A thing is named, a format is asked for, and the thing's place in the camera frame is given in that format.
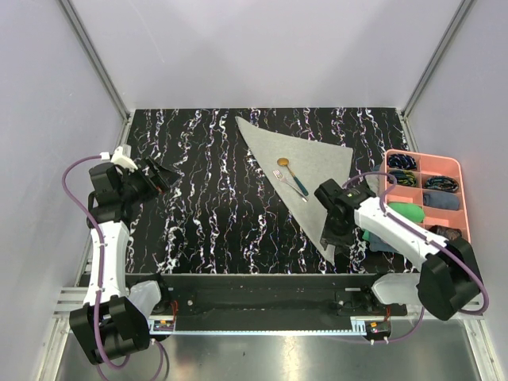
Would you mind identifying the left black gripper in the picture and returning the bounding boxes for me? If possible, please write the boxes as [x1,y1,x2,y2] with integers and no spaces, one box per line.
[118,156,180,204]

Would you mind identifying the grey cloth napkin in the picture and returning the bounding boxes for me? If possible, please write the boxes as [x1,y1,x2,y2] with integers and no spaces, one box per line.
[236,117,353,264]

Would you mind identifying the silver fork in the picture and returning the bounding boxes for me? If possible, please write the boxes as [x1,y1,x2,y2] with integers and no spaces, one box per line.
[273,170,308,202]

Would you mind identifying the gold spoon green handle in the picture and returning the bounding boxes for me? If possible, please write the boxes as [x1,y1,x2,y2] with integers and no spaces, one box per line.
[277,157,309,196]

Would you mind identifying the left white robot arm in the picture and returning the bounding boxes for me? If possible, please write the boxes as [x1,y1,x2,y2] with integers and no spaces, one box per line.
[70,157,179,369]

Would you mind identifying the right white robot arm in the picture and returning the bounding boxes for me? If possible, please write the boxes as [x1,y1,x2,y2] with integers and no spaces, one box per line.
[314,179,490,321]

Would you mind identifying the yellow patterned napkin roll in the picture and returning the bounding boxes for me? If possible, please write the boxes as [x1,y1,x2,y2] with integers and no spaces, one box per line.
[388,170,418,187]

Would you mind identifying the green napkin roll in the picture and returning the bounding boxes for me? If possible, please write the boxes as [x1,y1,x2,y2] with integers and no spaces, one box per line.
[388,202,425,223]

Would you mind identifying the blue patterned napkin roll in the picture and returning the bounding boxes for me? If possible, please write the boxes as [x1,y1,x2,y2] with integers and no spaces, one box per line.
[387,153,418,170]

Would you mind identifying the blue-orange patterned napkin roll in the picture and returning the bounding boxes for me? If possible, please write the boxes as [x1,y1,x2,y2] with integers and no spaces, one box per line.
[423,175,460,193]

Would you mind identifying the grey-blue folded napkin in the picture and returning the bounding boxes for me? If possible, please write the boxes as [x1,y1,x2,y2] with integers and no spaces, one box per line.
[422,191,460,210]

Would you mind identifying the dark brown napkin roll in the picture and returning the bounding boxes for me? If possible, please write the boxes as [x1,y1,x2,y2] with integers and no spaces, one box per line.
[429,225,463,241]

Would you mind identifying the stack of coloured cloths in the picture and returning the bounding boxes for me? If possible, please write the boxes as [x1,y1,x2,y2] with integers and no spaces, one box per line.
[362,175,398,254]

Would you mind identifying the black marble pattern mat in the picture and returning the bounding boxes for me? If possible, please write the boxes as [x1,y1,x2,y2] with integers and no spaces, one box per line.
[125,107,413,274]

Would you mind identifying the pink divided tray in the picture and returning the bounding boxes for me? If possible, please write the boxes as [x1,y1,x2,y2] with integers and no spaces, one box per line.
[379,149,471,241]

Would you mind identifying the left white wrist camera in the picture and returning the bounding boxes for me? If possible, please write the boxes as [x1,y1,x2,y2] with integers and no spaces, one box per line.
[100,144,138,172]

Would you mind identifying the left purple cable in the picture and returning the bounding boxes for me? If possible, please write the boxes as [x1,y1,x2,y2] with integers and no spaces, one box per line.
[61,152,170,380]

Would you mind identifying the purple cable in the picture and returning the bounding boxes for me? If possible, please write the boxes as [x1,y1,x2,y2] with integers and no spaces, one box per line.
[329,171,490,344]
[61,152,170,380]

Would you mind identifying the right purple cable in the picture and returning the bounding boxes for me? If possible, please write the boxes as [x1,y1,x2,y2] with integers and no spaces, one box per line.
[329,171,490,344]

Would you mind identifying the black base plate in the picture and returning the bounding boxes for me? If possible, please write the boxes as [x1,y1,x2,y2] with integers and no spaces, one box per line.
[126,274,408,335]

